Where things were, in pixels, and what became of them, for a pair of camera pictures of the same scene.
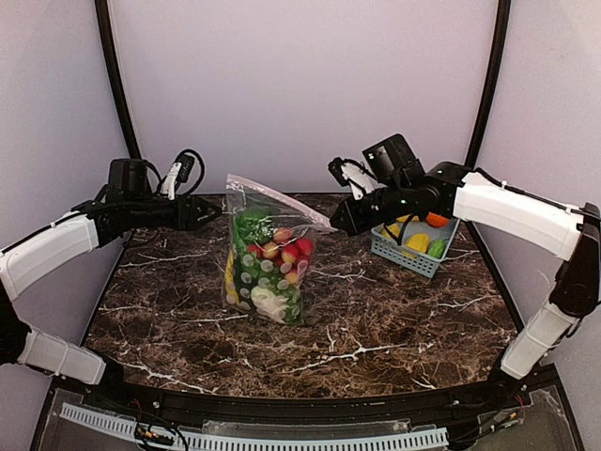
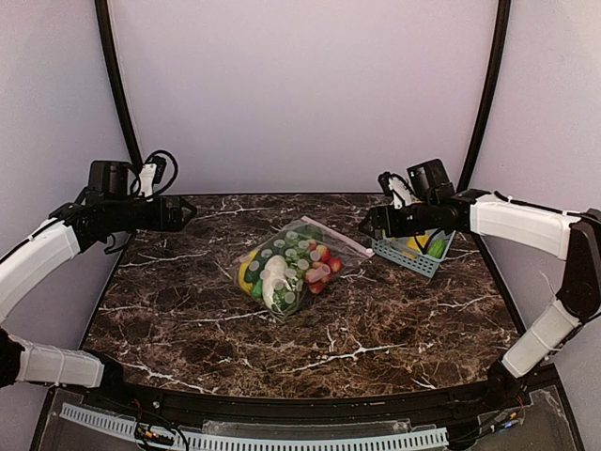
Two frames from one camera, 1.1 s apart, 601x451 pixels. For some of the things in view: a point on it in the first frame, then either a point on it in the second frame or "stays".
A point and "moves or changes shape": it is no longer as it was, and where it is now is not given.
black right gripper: x=359 y=211 to x=389 y=221
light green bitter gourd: x=437 y=249 stays
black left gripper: x=189 y=212 to x=165 y=212
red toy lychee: x=306 y=245 to x=325 y=255
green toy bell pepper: x=252 y=226 to x=298 y=237
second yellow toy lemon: x=419 y=241 stays
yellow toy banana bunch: x=230 y=284 to x=242 y=272
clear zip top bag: x=269 y=248 moves or changes shape
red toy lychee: x=283 y=235 to x=335 y=264
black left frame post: x=104 y=20 stays
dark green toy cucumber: x=251 y=272 to x=257 y=289
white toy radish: x=272 y=306 to x=275 y=269
